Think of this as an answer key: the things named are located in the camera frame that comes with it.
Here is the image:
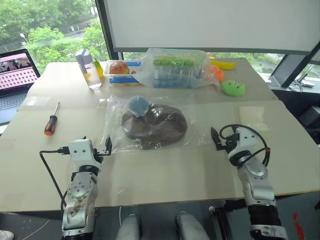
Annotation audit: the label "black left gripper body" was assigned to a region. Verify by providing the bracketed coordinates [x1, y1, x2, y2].
[92, 147, 111, 164]

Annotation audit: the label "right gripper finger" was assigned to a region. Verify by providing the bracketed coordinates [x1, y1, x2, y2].
[210, 126, 222, 145]

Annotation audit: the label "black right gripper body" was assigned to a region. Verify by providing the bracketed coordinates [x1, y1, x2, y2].
[215, 134, 241, 152]

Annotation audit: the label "large clear plastic bag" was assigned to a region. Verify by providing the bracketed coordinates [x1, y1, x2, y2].
[100, 94, 211, 154]

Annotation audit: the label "blue-grey plush toy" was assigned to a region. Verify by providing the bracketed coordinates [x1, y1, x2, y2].
[127, 95, 151, 119]

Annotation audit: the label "brown cloth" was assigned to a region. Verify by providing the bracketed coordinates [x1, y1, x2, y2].
[121, 104, 189, 151]

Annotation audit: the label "small clear zip bag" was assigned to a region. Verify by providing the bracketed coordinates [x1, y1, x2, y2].
[238, 105, 273, 133]

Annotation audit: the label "green plush toy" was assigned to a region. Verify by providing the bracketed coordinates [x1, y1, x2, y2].
[220, 79, 246, 97]

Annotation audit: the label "small flat clear plastic sheet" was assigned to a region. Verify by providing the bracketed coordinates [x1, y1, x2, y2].
[23, 95, 53, 109]

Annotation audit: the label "orange toy carrot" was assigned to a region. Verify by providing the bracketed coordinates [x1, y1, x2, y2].
[202, 64, 225, 83]

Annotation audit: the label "blue and white box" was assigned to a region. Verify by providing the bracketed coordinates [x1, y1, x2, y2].
[108, 74, 144, 87]

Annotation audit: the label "clear water bottle grey lid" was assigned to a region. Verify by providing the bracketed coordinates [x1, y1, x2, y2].
[75, 48, 103, 91]

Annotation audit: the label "yellow toy banana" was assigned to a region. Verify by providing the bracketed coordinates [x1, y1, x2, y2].
[209, 59, 237, 71]

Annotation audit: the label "yellow-green toy vegetable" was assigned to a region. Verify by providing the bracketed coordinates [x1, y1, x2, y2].
[93, 59, 105, 79]

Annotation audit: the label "white plastic tray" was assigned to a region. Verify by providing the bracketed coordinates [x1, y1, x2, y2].
[103, 59, 141, 77]

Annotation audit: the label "black table clamp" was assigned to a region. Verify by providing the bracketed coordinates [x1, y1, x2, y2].
[208, 199, 249, 240]

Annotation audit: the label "green-capped test tube rack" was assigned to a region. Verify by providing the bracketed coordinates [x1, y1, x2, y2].
[151, 55, 201, 89]

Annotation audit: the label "toy hamburger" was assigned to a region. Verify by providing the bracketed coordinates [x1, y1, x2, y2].
[108, 61, 131, 75]

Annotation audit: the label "clear bag around tube rack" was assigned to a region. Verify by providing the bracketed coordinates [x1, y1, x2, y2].
[134, 47, 221, 90]

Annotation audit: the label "black equipment case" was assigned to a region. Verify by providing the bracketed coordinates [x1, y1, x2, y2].
[296, 105, 320, 145]

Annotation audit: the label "open laptop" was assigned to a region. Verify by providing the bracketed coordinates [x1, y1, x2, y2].
[0, 48, 42, 126]

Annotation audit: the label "white projection board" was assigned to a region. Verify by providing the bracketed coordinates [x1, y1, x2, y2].
[103, 0, 320, 56]

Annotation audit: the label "white shoe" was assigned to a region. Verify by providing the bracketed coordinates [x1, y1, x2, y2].
[0, 229, 15, 240]

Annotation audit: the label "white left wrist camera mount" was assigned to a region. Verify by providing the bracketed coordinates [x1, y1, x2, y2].
[68, 139, 104, 169]

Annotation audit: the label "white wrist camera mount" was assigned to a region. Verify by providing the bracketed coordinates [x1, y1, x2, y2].
[225, 126, 257, 159]
[68, 139, 104, 169]

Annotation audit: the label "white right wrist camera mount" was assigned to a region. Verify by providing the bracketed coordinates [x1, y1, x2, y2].
[225, 126, 257, 159]

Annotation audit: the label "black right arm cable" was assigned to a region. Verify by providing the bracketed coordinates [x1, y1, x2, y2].
[219, 124, 272, 174]

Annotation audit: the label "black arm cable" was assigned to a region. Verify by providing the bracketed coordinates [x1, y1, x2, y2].
[219, 124, 272, 174]
[39, 147, 71, 210]

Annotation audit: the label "orange-black handled screwdriver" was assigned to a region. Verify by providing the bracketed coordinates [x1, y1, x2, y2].
[44, 100, 61, 137]

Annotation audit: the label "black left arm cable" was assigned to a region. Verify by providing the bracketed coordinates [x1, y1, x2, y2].
[39, 147, 71, 210]

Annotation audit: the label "cables on window sill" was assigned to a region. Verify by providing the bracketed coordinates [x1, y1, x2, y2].
[289, 76, 316, 94]

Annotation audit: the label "red strap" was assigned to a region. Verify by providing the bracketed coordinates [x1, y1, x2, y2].
[291, 211, 308, 240]

